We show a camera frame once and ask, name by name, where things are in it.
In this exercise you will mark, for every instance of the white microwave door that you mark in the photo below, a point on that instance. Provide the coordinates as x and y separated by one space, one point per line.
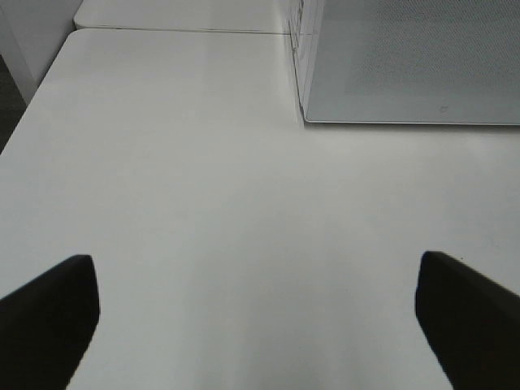
414 62

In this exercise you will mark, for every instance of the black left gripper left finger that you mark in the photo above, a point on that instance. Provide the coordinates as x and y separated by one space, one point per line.
47 325

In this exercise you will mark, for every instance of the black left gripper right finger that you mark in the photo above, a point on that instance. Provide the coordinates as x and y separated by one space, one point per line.
471 323

